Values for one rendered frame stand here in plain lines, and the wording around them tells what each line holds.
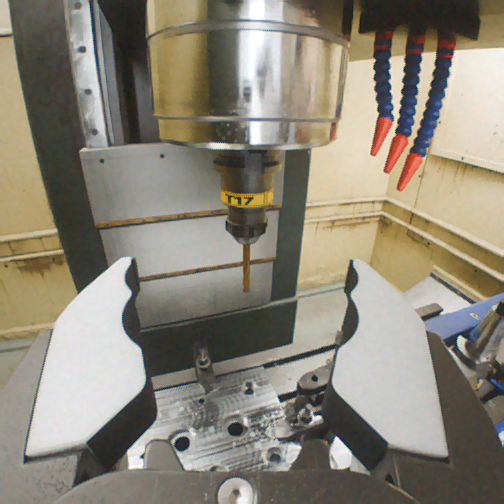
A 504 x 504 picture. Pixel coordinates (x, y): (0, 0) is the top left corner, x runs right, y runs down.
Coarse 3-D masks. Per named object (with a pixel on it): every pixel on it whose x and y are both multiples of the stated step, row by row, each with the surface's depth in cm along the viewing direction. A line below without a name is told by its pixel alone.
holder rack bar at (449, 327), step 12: (492, 300) 44; (456, 312) 41; (468, 312) 41; (480, 312) 41; (432, 324) 39; (444, 324) 39; (456, 324) 39; (468, 324) 39; (444, 336) 37; (456, 336) 37
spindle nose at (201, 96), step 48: (144, 0) 17; (192, 0) 14; (240, 0) 14; (288, 0) 14; (336, 0) 15; (192, 48) 15; (240, 48) 15; (288, 48) 15; (336, 48) 17; (192, 96) 17; (240, 96) 16; (288, 96) 17; (336, 96) 19; (192, 144) 19; (240, 144) 18; (288, 144) 18
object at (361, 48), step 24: (96, 0) 21; (120, 0) 21; (360, 0) 21; (384, 0) 20; (456, 0) 18; (480, 0) 17; (120, 24) 28; (144, 24) 29; (480, 24) 22; (120, 48) 42; (144, 48) 43; (360, 48) 40; (432, 48) 34; (456, 48) 32; (480, 48) 30
